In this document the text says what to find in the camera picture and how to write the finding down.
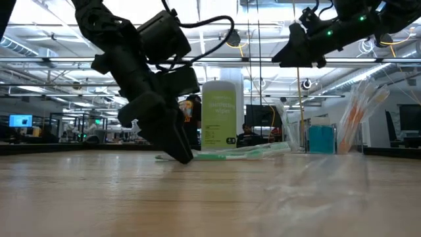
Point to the clear acrylic organizer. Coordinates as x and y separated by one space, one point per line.
336 138

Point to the blue lit monitor screen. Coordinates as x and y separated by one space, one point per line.
20 120

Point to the person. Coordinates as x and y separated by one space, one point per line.
194 115
246 135

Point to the black office chair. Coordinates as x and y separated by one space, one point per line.
391 131

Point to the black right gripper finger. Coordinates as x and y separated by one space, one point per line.
296 49

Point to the blue mouthwash bottle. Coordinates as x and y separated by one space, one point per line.
315 140
328 140

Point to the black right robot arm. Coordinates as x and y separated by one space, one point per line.
394 13

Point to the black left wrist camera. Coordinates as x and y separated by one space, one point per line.
162 37

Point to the black monitor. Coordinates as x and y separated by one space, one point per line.
411 116
263 115

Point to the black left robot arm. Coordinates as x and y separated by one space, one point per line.
98 19

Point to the orange toothbrush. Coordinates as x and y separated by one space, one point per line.
356 115
371 102
350 121

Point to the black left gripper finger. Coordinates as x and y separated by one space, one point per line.
161 131

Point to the green disinfecting wipes canister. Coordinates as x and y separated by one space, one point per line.
218 131

